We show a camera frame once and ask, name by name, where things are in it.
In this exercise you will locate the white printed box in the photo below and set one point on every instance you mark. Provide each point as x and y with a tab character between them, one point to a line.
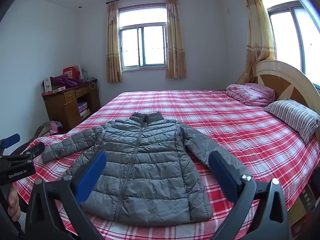
47	84

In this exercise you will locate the flat pink box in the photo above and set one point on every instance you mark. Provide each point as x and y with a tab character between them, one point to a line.
53	90

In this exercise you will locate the long yellow curtain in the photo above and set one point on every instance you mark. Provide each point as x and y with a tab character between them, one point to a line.
257	35

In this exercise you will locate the brown cardboard box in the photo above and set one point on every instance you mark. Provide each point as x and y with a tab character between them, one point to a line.
300	215

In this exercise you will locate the small sliding window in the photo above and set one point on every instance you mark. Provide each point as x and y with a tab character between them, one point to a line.
142	42

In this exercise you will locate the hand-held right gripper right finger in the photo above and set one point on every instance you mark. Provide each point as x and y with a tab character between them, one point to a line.
222	176

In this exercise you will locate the purple clothes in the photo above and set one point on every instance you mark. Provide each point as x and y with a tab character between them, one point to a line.
66	81

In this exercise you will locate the pale green bag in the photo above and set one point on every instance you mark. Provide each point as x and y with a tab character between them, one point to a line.
84	73

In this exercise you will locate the stack of books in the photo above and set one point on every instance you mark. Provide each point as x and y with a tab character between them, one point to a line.
83	108

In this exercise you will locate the striped pillow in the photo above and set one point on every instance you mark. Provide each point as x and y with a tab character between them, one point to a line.
292	117

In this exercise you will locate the brown wooden desk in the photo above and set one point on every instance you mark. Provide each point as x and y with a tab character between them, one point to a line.
65	110

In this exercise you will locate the short yellow curtain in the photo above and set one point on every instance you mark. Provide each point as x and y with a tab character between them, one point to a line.
113	45
175	40

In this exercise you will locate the bed with red plaid sheet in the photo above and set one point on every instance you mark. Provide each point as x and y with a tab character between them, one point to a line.
225	122

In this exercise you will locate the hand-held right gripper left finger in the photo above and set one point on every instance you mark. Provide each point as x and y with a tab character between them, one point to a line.
91	177

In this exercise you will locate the cream and brown headboard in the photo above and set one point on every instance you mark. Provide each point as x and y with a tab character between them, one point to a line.
282	80

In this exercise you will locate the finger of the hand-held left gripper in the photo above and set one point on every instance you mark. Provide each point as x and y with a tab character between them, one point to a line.
32	150
12	139

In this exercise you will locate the pile of clothes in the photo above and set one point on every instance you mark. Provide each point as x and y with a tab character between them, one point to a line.
48	128

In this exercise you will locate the person's left hand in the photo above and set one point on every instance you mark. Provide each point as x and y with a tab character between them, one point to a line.
13	205

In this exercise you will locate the red box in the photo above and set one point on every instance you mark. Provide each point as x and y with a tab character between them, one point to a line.
71	72

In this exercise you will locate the pink folded quilt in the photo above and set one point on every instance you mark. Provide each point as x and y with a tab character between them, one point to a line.
247	92

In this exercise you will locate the grey puffer jacket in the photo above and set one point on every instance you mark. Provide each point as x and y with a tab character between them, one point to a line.
150	162

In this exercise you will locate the large window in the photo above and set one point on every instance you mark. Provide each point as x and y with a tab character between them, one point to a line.
292	35

